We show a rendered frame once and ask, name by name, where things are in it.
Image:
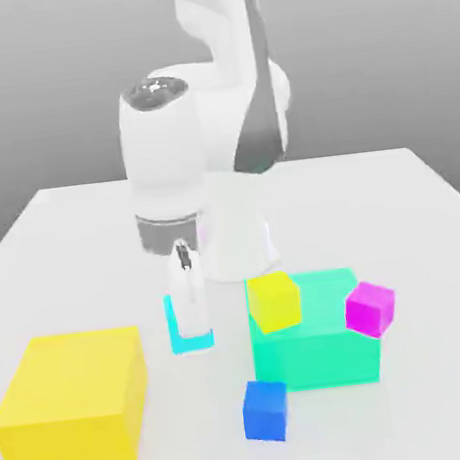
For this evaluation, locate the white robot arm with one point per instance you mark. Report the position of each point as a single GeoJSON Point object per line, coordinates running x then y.
{"type": "Point", "coordinates": [160, 149]}

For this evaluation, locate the large yellow box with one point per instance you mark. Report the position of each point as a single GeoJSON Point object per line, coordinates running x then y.
{"type": "Point", "coordinates": [68, 397]}

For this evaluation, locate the small magenta cube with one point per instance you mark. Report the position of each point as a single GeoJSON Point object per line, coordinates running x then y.
{"type": "Point", "coordinates": [368, 310]}

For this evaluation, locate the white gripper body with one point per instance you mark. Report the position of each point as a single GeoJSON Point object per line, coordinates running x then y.
{"type": "Point", "coordinates": [189, 303]}

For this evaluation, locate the small yellow cube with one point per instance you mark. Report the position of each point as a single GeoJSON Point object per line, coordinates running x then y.
{"type": "Point", "coordinates": [274, 301]}

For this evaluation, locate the small cyan cube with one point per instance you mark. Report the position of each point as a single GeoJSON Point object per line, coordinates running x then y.
{"type": "Point", "coordinates": [191, 343]}

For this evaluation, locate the large green box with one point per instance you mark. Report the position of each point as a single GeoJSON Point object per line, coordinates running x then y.
{"type": "Point", "coordinates": [320, 348]}

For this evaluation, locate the small blue cube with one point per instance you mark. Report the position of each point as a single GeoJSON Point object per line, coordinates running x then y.
{"type": "Point", "coordinates": [266, 410]}

